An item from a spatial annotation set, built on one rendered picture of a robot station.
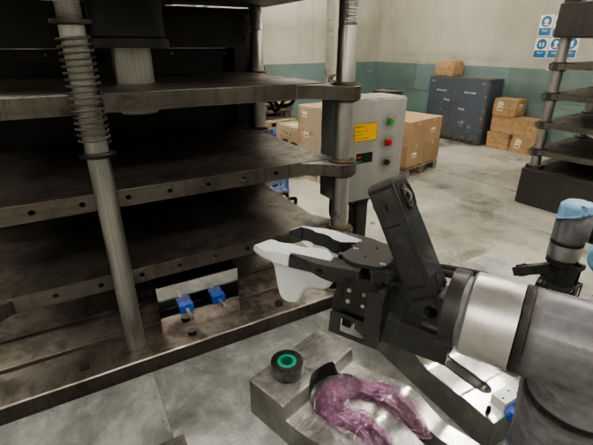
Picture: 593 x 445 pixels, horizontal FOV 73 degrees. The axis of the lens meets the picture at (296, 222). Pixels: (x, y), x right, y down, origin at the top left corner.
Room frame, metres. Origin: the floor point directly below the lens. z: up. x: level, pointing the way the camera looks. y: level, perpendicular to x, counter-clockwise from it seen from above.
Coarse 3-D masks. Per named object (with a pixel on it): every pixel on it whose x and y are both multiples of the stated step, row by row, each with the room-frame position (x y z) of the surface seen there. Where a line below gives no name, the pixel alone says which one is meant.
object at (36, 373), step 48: (144, 288) 1.33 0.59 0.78; (240, 288) 1.33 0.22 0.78; (0, 336) 1.04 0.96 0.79; (48, 336) 1.04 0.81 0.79; (96, 336) 1.04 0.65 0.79; (192, 336) 1.04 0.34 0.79; (240, 336) 1.09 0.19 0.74; (0, 384) 0.84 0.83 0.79; (48, 384) 0.84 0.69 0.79; (96, 384) 0.87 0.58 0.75
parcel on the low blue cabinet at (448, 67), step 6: (438, 60) 7.96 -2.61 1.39; (444, 60) 7.85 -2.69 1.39; (450, 60) 7.75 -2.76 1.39; (456, 60) 7.68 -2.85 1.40; (462, 60) 7.86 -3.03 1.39; (438, 66) 7.93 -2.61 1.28; (444, 66) 7.81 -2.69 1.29; (450, 66) 7.72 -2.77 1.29; (456, 66) 7.69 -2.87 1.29; (462, 66) 7.79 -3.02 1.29; (438, 72) 7.92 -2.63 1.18; (444, 72) 7.80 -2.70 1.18; (450, 72) 7.70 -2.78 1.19; (456, 72) 7.71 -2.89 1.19; (462, 72) 7.82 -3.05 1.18
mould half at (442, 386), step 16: (384, 352) 0.93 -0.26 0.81; (400, 352) 0.88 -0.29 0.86; (400, 368) 0.87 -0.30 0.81; (416, 368) 0.83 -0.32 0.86; (432, 368) 0.80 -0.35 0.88; (480, 368) 0.80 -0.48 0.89; (496, 368) 0.80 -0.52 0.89; (416, 384) 0.82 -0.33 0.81; (432, 384) 0.78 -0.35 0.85; (448, 384) 0.74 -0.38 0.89; (464, 384) 0.74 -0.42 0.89; (496, 384) 0.74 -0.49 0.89; (512, 384) 0.74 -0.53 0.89; (432, 400) 0.77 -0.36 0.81; (448, 400) 0.73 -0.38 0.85; (464, 400) 0.69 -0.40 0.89; (480, 400) 0.69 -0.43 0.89; (448, 416) 0.72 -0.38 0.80; (464, 416) 0.69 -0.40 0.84; (480, 416) 0.66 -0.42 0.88; (496, 416) 0.65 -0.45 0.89; (480, 432) 0.65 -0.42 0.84; (496, 432) 0.64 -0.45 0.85
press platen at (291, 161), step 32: (224, 128) 1.92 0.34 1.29; (256, 128) 1.91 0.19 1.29; (0, 160) 1.35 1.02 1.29; (32, 160) 1.35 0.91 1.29; (64, 160) 1.35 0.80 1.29; (128, 160) 1.35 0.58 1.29; (160, 160) 1.35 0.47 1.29; (192, 160) 1.35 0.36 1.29; (224, 160) 1.35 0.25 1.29; (256, 160) 1.35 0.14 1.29; (288, 160) 1.35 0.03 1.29; (320, 160) 1.36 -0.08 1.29; (352, 160) 1.34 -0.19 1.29; (0, 192) 1.02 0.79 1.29; (32, 192) 1.02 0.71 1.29; (64, 192) 1.02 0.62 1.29; (128, 192) 1.05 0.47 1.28; (160, 192) 1.09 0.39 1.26; (192, 192) 1.14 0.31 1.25; (0, 224) 0.90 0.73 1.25
